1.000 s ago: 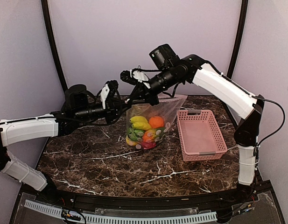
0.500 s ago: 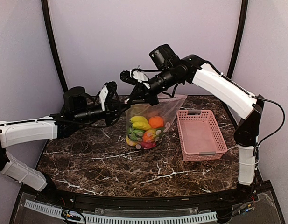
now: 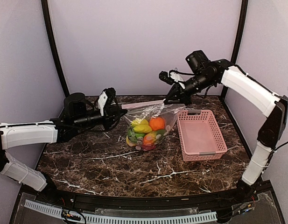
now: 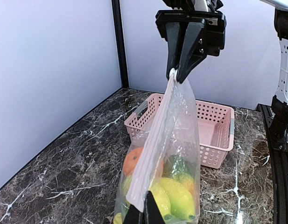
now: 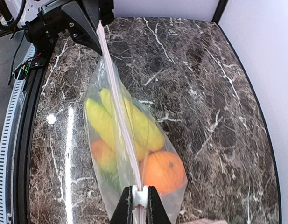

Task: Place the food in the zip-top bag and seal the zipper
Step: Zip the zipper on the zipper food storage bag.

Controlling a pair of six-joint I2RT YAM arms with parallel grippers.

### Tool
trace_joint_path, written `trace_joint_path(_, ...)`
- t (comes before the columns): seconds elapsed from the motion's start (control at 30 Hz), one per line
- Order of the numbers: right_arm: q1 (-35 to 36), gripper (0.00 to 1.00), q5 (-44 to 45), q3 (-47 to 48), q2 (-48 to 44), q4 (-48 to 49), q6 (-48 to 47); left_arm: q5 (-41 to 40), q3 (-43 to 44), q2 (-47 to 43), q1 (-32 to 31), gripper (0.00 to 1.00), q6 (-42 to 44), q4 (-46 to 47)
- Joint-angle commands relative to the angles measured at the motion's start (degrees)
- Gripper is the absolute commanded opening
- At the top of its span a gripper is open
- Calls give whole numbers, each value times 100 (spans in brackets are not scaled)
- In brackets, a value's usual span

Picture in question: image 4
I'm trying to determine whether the black front rail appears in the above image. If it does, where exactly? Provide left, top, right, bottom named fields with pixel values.
left=257, top=104, right=288, bottom=224

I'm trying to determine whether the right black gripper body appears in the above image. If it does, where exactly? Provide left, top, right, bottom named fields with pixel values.
left=155, top=10, right=226, bottom=56

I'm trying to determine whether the yellow toy banana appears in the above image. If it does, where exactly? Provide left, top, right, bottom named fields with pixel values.
left=149, top=177, right=197, bottom=222

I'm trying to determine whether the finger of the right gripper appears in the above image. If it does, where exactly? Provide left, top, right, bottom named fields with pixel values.
left=165, top=22, right=187, bottom=74
left=177, top=20, right=207, bottom=83

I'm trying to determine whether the right black frame post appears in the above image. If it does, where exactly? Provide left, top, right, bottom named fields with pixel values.
left=111, top=0, right=129, bottom=88

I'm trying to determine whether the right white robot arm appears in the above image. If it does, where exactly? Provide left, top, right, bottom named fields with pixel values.
left=155, top=0, right=288, bottom=150

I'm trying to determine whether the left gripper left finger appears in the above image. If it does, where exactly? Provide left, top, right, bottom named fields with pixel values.
left=123, top=204, right=144, bottom=224

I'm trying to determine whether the clear zip top bag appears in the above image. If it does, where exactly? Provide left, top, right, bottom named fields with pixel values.
left=113, top=69, right=200, bottom=224

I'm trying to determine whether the toy orange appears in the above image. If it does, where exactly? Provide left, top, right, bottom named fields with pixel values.
left=123, top=147, right=143, bottom=175

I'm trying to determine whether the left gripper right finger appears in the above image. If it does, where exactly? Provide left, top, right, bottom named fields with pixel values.
left=143, top=191, right=165, bottom=224

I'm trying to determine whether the green orange toy mango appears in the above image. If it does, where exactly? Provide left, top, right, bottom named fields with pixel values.
left=174, top=172, right=195, bottom=195

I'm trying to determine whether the yellow toy pepper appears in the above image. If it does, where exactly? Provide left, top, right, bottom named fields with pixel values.
left=113, top=212, right=123, bottom=224

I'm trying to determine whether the pink plastic basket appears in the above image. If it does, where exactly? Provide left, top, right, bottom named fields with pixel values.
left=124, top=93, right=235, bottom=169

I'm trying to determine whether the green toy watermelon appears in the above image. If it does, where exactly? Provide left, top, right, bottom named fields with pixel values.
left=163, top=155, right=193, bottom=177

